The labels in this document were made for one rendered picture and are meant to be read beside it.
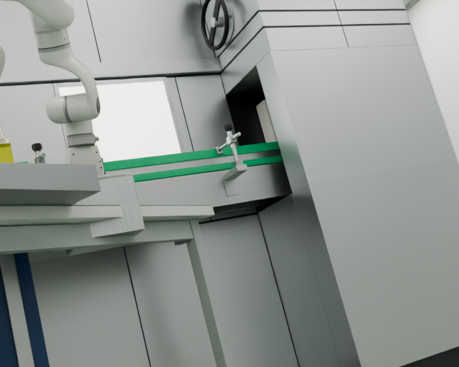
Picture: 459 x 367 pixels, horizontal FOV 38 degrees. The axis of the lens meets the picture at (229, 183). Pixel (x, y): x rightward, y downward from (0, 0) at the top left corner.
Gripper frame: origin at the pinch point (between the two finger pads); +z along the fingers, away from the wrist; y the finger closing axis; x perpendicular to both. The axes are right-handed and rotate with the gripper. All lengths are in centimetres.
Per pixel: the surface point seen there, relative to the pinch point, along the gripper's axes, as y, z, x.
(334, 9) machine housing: -108, -59, -12
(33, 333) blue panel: 19.9, 34.0, -0.6
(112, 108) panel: -27, -30, -43
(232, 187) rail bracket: -55, 3, -14
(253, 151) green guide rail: -69, -9, -19
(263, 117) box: -87, -22, -38
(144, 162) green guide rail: -26.9, -9.1, -20.2
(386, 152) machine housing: -111, -2, 4
